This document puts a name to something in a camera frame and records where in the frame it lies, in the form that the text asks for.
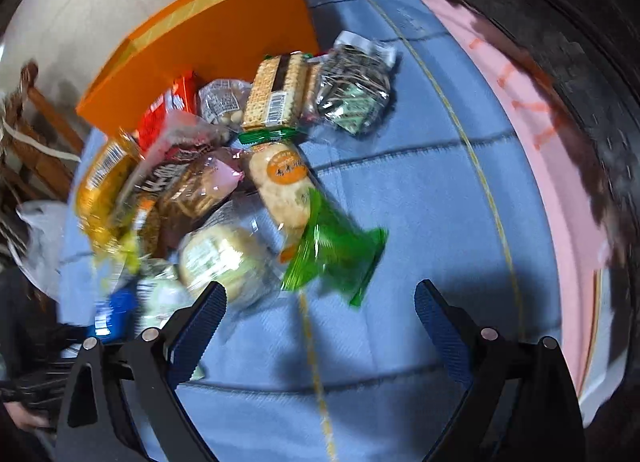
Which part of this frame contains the rice cracker pack orange label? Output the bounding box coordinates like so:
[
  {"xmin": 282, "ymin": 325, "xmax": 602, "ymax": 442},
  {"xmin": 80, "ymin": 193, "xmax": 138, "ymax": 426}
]
[{"xmin": 248, "ymin": 141, "xmax": 314, "ymax": 263}]

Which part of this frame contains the sunflower seeds clear bag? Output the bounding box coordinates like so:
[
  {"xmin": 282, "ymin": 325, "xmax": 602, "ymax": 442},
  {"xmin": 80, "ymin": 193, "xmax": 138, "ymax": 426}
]
[{"xmin": 307, "ymin": 30, "xmax": 397, "ymax": 137}]

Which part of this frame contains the pink cloth strip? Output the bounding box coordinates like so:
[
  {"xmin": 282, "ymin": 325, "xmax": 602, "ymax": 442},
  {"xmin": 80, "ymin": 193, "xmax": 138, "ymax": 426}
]
[{"xmin": 421, "ymin": 0, "xmax": 610, "ymax": 396}]

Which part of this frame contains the dark chocolate wafer pack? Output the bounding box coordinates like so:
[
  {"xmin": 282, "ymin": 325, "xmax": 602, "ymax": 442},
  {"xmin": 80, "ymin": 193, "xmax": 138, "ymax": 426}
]
[{"xmin": 117, "ymin": 117, "xmax": 229, "ymax": 243}]

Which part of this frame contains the white plastic bag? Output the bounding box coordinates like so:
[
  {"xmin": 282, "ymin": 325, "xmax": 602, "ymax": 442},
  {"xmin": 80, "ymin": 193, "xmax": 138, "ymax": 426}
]
[{"xmin": 10, "ymin": 201, "xmax": 67, "ymax": 302}]

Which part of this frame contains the round pastry clear wrapper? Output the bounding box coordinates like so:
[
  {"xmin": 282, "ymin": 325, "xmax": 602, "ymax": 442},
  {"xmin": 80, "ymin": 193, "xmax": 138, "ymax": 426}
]
[{"xmin": 177, "ymin": 201, "xmax": 280, "ymax": 312}]

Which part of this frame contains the blue cookie package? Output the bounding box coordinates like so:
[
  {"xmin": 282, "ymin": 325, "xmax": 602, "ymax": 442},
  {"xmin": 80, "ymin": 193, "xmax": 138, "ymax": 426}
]
[{"xmin": 89, "ymin": 287, "xmax": 138, "ymax": 344}]

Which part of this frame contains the pale green snack packet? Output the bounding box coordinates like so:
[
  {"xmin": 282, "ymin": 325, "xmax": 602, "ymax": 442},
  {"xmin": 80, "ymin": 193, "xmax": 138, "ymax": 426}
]
[{"xmin": 136, "ymin": 259, "xmax": 193, "ymax": 334}]

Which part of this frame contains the orange storage box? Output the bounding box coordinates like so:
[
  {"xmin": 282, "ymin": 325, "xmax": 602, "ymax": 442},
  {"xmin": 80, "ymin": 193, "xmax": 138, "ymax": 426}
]
[{"xmin": 76, "ymin": 0, "xmax": 319, "ymax": 135}]

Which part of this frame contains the green wrapped snack packet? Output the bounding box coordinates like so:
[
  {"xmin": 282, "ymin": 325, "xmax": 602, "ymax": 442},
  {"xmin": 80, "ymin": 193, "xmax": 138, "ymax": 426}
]
[{"xmin": 282, "ymin": 188, "xmax": 388, "ymax": 308}]

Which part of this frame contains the pink wrapped cookie pack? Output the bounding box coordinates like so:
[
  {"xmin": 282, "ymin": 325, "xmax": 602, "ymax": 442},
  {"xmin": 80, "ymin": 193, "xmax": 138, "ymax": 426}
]
[{"xmin": 158, "ymin": 147, "xmax": 244, "ymax": 222}]

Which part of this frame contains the red snack package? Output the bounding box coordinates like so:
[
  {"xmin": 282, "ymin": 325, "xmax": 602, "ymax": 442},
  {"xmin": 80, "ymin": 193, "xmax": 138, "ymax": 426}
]
[{"xmin": 134, "ymin": 72, "xmax": 200, "ymax": 155}]

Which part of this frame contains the wooden chair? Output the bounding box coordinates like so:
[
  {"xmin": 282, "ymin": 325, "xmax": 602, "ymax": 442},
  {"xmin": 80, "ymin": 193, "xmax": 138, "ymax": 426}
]
[{"xmin": 1, "ymin": 59, "xmax": 85, "ymax": 201}]

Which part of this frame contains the golden bread snack bag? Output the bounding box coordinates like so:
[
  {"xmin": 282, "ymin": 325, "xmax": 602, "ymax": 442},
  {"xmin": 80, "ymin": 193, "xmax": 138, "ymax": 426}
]
[{"xmin": 75, "ymin": 131, "xmax": 142, "ymax": 264}]

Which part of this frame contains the cracker pack with barcode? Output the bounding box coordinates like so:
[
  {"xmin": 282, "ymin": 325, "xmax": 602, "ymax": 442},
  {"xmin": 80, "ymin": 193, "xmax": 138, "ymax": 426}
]
[{"xmin": 239, "ymin": 52, "xmax": 310, "ymax": 145}]

